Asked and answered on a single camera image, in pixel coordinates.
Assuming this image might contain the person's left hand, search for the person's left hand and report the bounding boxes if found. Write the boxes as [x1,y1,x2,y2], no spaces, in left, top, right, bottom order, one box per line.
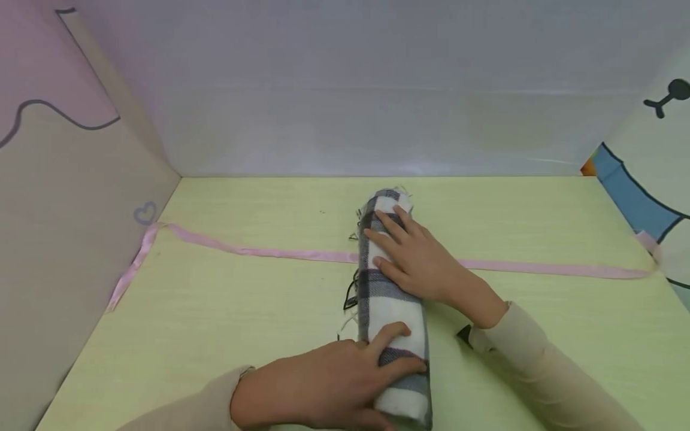
[230,321,428,431]

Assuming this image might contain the person's right hand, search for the person's right hand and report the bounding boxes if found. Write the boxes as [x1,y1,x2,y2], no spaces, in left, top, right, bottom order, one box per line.
[364,205,510,329]

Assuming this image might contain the plaid scarf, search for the plaid scarf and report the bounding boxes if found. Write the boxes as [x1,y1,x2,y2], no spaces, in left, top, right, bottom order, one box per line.
[338,187,434,431]

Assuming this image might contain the person's right forearm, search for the person's right forearm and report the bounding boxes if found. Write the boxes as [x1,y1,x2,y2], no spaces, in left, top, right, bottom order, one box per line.
[468,301,647,431]

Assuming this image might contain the pink ribbon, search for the pink ribbon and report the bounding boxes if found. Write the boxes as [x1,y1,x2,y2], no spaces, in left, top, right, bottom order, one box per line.
[105,222,659,314]

